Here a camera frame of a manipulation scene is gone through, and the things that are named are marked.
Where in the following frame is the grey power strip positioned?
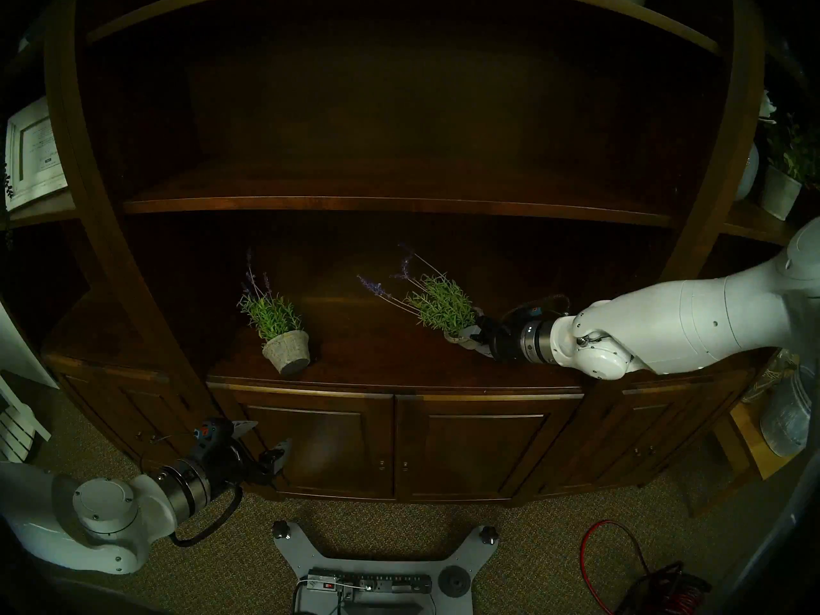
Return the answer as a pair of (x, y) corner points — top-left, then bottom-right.
(304, 570), (433, 598)

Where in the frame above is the green plant in white pot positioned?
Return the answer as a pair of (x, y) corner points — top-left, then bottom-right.
(756, 114), (820, 222)

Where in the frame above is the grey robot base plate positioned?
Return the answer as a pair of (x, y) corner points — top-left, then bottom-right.
(272, 521), (499, 615)

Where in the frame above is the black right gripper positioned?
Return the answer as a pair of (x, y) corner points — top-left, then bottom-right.
(466, 317), (527, 365)

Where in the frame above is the fake lavender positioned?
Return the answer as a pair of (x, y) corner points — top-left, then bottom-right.
(237, 249), (313, 375)
(357, 243), (488, 352)

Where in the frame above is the white round vase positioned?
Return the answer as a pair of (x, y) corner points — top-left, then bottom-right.
(734, 143), (761, 202)

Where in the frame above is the red cable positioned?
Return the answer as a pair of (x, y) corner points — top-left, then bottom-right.
(580, 521), (705, 615)

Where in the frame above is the thin grey camera cable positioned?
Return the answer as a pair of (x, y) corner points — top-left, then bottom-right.
(140, 430), (199, 477)

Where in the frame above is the black cable bundle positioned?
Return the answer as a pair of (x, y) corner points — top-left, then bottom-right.
(615, 561), (712, 615)

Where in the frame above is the dark hanging plant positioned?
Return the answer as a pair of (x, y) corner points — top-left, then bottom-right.
(0, 124), (17, 249)

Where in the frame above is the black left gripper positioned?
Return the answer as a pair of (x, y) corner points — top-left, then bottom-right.
(205, 419), (293, 494)

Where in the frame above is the white wooden chair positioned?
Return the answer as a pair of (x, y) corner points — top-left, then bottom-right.
(0, 372), (52, 464)

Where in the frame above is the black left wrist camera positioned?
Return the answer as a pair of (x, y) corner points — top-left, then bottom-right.
(192, 418), (234, 448)

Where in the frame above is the white framed certificate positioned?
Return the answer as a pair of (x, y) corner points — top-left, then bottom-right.
(5, 96), (70, 212)

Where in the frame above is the dark wooden shelf cabinet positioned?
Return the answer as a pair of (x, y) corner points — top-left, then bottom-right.
(0, 0), (820, 509)

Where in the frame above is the black braided left wrist cable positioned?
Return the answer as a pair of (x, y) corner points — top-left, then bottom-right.
(170, 482), (243, 547)

